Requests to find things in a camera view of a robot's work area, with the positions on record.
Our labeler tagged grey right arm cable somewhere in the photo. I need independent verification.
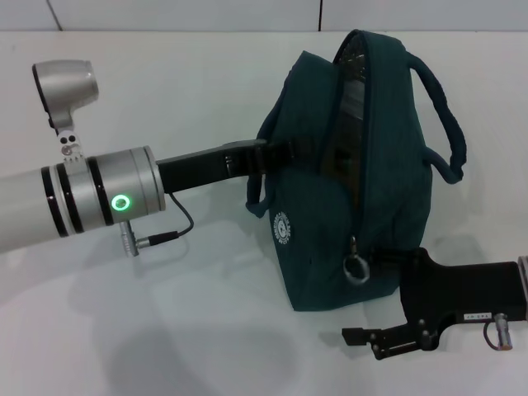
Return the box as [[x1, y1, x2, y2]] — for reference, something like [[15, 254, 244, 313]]
[[482, 313, 515, 351]]

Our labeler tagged dark teal zippered lunch bag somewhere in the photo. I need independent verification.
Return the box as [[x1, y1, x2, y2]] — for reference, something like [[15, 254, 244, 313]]
[[245, 28, 467, 313]]

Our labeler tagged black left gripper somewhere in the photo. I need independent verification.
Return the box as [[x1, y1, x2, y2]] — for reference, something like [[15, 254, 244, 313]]
[[156, 137, 328, 195]]

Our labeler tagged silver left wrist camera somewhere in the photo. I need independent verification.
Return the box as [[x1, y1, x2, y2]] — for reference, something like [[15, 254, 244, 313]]
[[31, 60, 100, 162]]

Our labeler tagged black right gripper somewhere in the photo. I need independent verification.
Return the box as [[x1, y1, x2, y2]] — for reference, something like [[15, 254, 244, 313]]
[[341, 247, 528, 361]]

